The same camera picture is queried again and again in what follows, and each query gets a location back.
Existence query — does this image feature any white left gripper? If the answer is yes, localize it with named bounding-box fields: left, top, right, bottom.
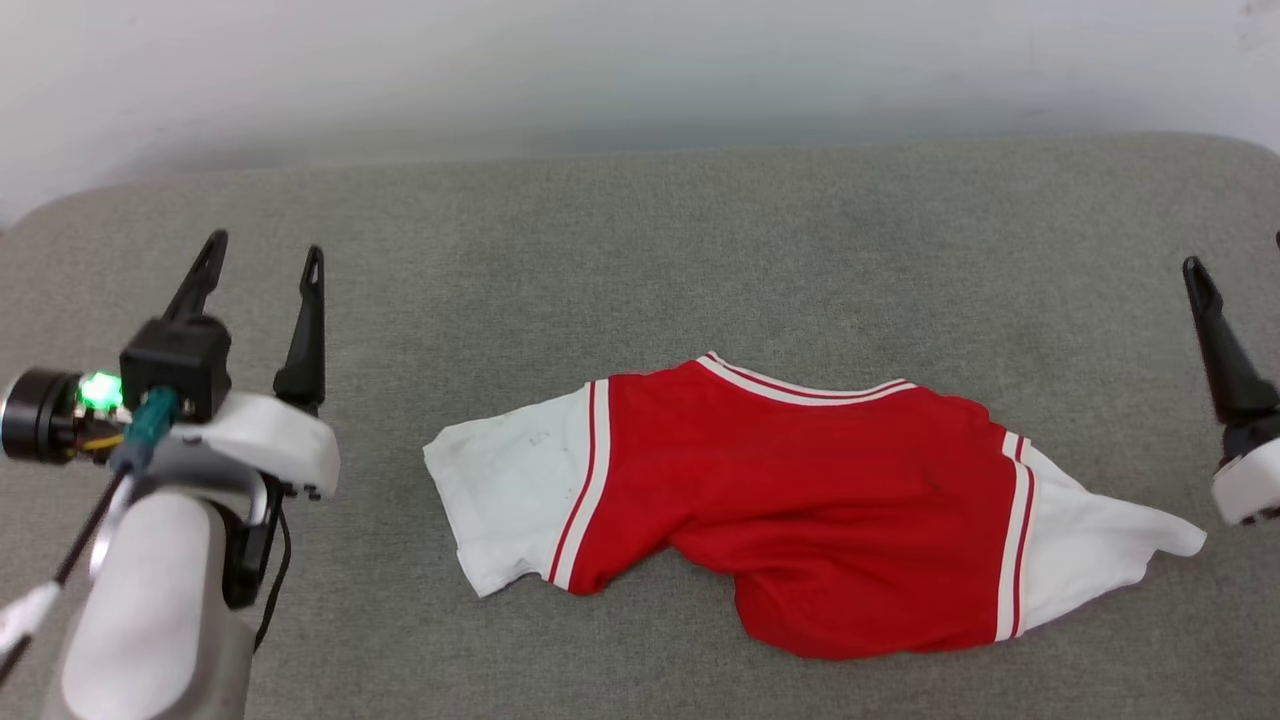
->
left=0, top=230, right=341, bottom=529

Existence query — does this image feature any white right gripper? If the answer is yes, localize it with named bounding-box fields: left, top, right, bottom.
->
left=1182, top=230, right=1280, bottom=527

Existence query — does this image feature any red and white t-shirt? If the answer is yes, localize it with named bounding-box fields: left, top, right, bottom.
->
left=423, top=351, right=1208, bottom=662

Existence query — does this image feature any teal plug camera cable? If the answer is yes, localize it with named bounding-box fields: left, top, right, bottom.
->
left=0, top=387, right=183, bottom=686

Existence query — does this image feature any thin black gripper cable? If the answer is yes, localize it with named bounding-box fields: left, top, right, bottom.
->
left=250, top=498, right=293, bottom=653

